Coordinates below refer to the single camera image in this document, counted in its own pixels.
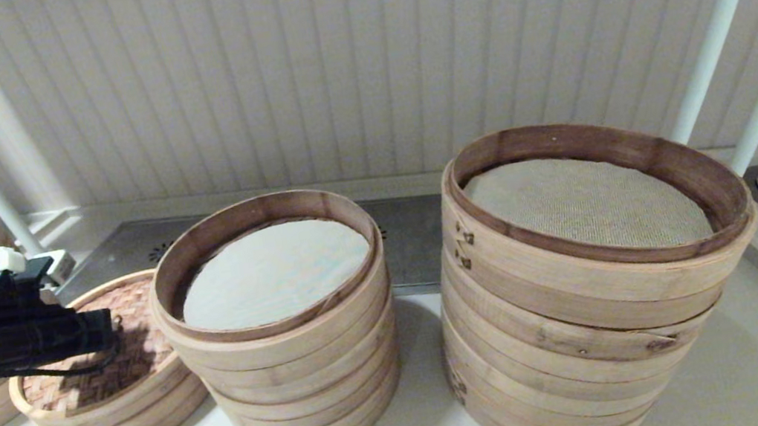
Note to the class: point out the white round steamer liner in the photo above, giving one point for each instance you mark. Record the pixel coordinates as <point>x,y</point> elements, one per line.
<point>275,273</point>

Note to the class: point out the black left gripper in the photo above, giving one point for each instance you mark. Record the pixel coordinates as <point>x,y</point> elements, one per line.
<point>78,333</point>

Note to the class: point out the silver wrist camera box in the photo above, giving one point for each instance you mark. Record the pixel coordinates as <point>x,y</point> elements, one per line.
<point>53,268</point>

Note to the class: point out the small woven bamboo steamer lid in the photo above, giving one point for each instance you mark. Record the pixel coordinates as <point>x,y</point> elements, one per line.
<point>118,380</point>

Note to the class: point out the beige mesh steamer liner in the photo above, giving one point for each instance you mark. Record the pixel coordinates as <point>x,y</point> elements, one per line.
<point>584,205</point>

